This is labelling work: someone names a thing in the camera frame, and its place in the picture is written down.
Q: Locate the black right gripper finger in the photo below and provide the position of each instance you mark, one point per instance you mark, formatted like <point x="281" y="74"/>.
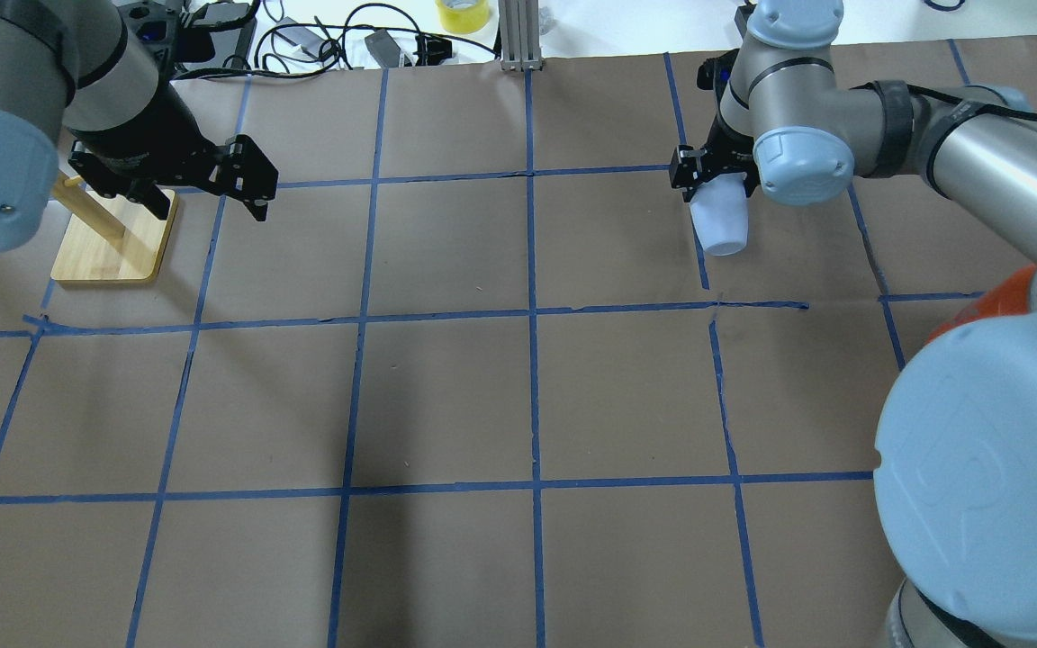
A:
<point x="690" y="168"/>

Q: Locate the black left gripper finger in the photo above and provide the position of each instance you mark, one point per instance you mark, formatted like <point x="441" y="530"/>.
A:
<point x="242" y="171"/>

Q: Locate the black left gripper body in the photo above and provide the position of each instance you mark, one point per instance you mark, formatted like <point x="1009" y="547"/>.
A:
<point x="151" y="124"/>

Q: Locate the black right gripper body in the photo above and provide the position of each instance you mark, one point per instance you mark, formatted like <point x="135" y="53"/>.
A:
<point x="724" y="148"/>

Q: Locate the light blue plastic cup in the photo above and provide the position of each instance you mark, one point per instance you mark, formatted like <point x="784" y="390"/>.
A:
<point x="719" y="212"/>

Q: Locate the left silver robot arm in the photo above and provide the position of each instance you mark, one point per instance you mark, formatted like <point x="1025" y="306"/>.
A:
<point x="78" y="66"/>

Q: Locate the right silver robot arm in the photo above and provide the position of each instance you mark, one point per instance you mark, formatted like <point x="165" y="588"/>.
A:
<point x="937" y="382"/>

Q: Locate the wooden cup rack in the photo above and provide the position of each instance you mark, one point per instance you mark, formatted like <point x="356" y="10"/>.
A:
<point x="109" y="240"/>

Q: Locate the black power adapter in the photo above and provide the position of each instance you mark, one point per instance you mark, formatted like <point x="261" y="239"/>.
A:
<point x="385" y="50"/>

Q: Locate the yellow tape roll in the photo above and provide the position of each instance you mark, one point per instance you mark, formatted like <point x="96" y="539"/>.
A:
<point x="463" y="16"/>

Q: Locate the orange can with silver lid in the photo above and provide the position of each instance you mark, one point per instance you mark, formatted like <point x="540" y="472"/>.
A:
<point x="1015" y="296"/>

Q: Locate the aluminium frame post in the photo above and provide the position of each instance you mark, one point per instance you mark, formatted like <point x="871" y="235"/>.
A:
<point x="519" y="36"/>

